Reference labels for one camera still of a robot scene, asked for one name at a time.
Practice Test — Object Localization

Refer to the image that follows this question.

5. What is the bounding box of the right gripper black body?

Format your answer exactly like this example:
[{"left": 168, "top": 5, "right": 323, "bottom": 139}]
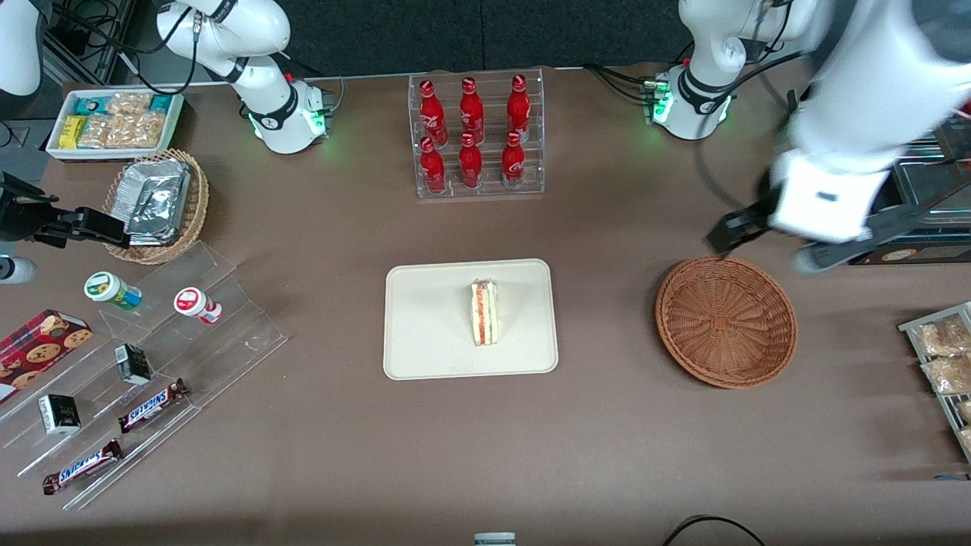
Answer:
[{"left": 0, "top": 173, "right": 58, "bottom": 245}]

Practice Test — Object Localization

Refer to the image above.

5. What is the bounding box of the triangle sandwich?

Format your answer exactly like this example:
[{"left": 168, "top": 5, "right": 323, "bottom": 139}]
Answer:
[{"left": 470, "top": 278, "right": 500, "bottom": 347}]

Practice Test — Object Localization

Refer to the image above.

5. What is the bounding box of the tan wicker basket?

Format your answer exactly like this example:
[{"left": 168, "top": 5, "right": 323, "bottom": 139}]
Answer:
[{"left": 102, "top": 149, "right": 210, "bottom": 265}]

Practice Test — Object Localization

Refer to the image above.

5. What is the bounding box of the brown round wicker basket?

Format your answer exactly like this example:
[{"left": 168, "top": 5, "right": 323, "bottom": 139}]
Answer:
[{"left": 655, "top": 254, "right": 799, "bottom": 390}]

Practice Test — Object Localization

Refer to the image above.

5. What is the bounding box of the cream plastic serving tray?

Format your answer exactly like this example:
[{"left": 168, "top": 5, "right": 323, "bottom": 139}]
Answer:
[{"left": 383, "top": 259, "right": 560, "bottom": 381}]

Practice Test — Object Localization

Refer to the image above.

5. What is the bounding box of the green lid white cup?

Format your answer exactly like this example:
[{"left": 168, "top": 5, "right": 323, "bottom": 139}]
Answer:
[{"left": 83, "top": 271, "right": 143, "bottom": 312}]

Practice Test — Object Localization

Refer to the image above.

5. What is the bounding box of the silver foil container stack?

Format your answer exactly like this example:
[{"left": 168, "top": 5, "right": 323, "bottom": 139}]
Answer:
[{"left": 121, "top": 158, "right": 192, "bottom": 247}]

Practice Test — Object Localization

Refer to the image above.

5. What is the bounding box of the white rectangular snack bin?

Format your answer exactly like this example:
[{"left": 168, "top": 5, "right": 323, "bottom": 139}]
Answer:
[{"left": 46, "top": 89, "right": 185, "bottom": 162}]

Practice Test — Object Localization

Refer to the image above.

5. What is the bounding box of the clear bag of nuts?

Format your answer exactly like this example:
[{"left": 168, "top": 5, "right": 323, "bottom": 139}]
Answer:
[
  {"left": 78, "top": 114, "right": 122, "bottom": 149},
  {"left": 106, "top": 93, "right": 154, "bottom": 116},
  {"left": 114, "top": 111, "right": 168, "bottom": 149}
]

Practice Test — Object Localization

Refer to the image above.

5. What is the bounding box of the red lid white cup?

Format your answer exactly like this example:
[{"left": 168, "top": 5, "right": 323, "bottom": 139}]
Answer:
[{"left": 173, "top": 287, "right": 223, "bottom": 325}]

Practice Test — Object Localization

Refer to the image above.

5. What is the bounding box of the black machine with yellow panel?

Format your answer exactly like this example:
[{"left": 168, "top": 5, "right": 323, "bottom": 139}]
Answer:
[{"left": 787, "top": 87, "right": 971, "bottom": 266}]

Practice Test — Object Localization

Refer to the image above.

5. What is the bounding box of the red tartan cookie box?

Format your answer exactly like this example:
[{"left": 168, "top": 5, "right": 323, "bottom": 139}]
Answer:
[{"left": 0, "top": 309, "right": 94, "bottom": 403}]

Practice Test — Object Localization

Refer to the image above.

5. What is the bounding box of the small black carton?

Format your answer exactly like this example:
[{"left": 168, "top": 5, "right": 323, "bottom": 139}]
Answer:
[
  {"left": 38, "top": 393, "right": 81, "bottom": 435},
  {"left": 114, "top": 343, "right": 152, "bottom": 386}
]

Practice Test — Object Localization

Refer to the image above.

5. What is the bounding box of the clear acrylic step display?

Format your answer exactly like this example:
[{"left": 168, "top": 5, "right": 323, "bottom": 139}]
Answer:
[{"left": 0, "top": 241, "right": 289, "bottom": 510}]

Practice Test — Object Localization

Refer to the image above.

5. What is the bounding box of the Snickers chocolate bar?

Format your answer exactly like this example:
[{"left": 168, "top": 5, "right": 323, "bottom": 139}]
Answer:
[
  {"left": 118, "top": 378, "right": 189, "bottom": 435},
  {"left": 42, "top": 438, "right": 124, "bottom": 495}
]

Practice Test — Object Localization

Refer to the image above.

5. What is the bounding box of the red cola bottle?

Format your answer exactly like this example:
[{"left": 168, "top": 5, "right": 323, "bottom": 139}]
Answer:
[
  {"left": 458, "top": 133, "right": 484, "bottom": 190},
  {"left": 419, "top": 136, "right": 447, "bottom": 195},
  {"left": 419, "top": 79, "right": 448, "bottom": 145},
  {"left": 506, "top": 74, "right": 532, "bottom": 139},
  {"left": 459, "top": 77, "right": 486, "bottom": 143},
  {"left": 501, "top": 130, "right": 526, "bottom": 190}
]

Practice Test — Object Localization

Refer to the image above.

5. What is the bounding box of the clear acrylic bottle rack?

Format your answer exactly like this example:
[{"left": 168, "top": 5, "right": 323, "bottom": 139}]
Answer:
[{"left": 408, "top": 68, "right": 545, "bottom": 199}]

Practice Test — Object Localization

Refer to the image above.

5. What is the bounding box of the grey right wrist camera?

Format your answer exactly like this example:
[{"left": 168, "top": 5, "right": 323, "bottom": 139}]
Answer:
[{"left": 0, "top": 256, "right": 37, "bottom": 285}]

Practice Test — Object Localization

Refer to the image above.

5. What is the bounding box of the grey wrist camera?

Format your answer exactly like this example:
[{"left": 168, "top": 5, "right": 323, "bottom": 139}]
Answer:
[
  {"left": 793, "top": 239, "right": 870, "bottom": 275},
  {"left": 0, "top": 256, "right": 37, "bottom": 285}
]

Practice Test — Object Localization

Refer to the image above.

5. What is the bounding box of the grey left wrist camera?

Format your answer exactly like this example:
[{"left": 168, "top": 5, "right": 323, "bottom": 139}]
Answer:
[{"left": 793, "top": 239, "right": 870, "bottom": 275}]

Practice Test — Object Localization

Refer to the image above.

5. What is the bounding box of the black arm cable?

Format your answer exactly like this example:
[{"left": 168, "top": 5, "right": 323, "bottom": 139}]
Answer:
[{"left": 694, "top": 45, "right": 816, "bottom": 221}]

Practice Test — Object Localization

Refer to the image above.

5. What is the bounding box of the grey wire snack tray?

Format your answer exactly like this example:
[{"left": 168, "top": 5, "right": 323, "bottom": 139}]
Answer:
[{"left": 899, "top": 302, "right": 971, "bottom": 463}]

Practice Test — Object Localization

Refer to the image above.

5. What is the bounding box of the black base cable bundle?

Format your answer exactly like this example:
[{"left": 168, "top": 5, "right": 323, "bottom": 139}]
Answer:
[{"left": 583, "top": 64, "right": 658, "bottom": 104}]

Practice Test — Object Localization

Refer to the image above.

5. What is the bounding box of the black looped cable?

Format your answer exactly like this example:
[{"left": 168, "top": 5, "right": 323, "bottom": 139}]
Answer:
[{"left": 662, "top": 515, "right": 767, "bottom": 546}]

